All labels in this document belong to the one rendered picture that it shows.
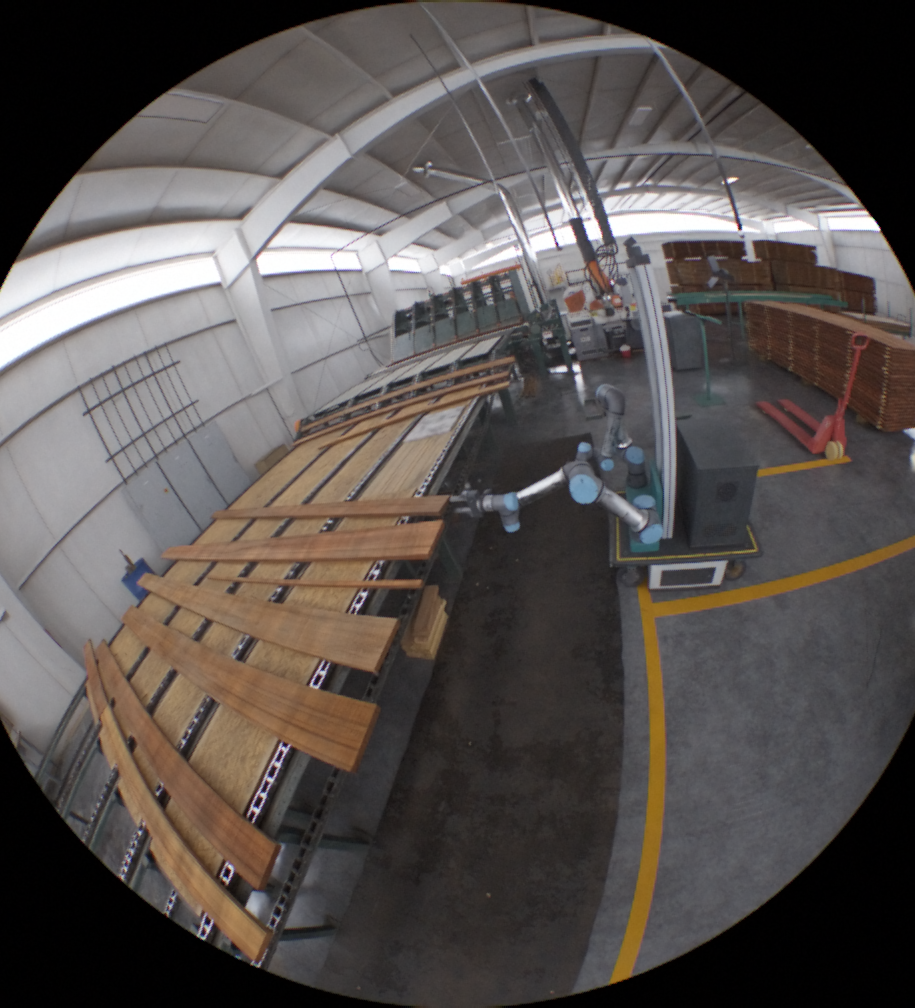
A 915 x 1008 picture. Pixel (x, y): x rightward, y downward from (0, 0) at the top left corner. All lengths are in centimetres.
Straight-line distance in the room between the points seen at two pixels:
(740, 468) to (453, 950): 252
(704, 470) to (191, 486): 711
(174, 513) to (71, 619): 292
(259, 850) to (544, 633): 175
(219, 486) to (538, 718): 669
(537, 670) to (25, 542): 725
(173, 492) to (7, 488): 351
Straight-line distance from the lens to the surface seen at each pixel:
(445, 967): 196
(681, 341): 604
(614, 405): 194
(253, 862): 125
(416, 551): 144
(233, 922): 135
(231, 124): 701
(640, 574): 208
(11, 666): 740
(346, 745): 106
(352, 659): 120
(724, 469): 169
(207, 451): 724
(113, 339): 815
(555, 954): 183
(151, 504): 663
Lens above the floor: 170
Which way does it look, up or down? 31 degrees down
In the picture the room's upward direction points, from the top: 23 degrees counter-clockwise
